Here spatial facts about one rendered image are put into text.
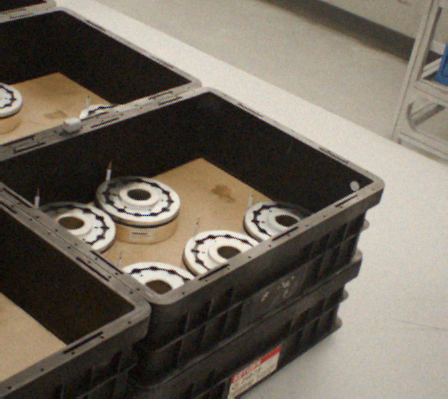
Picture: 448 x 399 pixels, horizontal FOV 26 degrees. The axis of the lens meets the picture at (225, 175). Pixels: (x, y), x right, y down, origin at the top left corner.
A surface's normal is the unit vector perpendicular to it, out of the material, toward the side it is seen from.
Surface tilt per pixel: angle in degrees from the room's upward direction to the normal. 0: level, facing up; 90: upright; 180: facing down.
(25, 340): 0
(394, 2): 90
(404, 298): 0
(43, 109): 0
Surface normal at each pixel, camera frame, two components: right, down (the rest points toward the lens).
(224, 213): 0.18, -0.85
